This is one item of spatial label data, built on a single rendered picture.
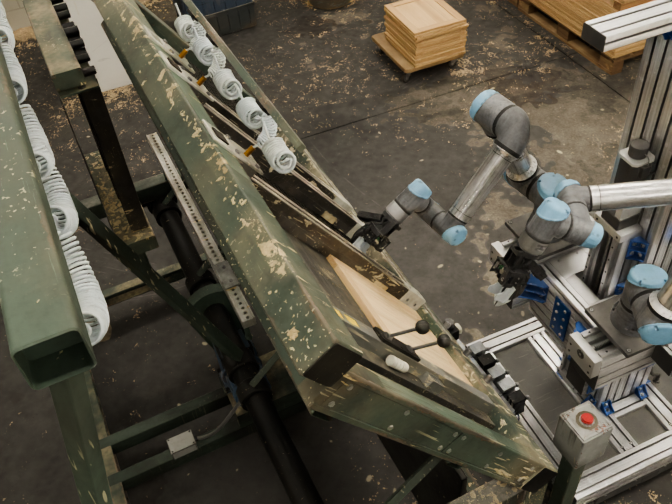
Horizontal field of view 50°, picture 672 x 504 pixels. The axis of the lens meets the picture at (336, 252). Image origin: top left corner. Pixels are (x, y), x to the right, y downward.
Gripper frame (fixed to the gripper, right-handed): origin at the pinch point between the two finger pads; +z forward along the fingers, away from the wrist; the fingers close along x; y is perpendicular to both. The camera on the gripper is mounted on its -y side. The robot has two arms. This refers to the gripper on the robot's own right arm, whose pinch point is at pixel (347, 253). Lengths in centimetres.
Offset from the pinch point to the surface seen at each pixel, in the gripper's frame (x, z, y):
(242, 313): -6.3, 43.0, -8.3
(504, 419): 38, -2, 65
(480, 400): 27, -2, 60
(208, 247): -6, 43, -47
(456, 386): 10, -2, 60
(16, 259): -130, 13, 67
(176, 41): -32, 1, -127
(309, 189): -6.2, -3.3, -29.7
